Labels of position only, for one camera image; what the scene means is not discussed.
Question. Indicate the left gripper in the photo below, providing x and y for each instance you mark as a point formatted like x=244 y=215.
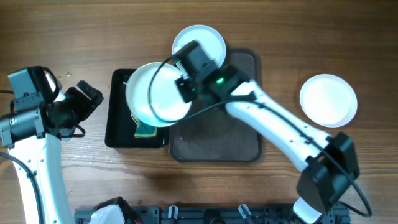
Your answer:
x=86 y=105

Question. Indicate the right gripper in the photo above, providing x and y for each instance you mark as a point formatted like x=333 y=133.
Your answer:
x=185 y=89

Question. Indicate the white plate bottom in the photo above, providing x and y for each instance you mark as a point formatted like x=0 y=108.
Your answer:
x=153 y=97

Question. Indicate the white plate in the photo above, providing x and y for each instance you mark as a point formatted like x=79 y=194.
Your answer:
x=328 y=100
x=210 y=40
x=153 y=97

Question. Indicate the white plate top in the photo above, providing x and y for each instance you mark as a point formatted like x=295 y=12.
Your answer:
x=210 y=40

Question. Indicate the green yellow sponge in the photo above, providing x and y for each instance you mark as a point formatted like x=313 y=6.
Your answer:
x=143 y=130

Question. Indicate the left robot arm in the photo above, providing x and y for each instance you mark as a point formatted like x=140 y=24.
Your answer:
x=33 y=138

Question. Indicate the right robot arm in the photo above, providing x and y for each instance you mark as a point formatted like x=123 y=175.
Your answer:
x=329 y=165

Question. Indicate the black rectangular tray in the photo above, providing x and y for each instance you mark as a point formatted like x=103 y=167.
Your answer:
x=121 y=128

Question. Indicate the brown plastic serving tray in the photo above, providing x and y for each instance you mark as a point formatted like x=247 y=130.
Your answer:
x=215 y=136

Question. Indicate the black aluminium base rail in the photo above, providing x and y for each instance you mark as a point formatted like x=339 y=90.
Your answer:
x=269 y=214

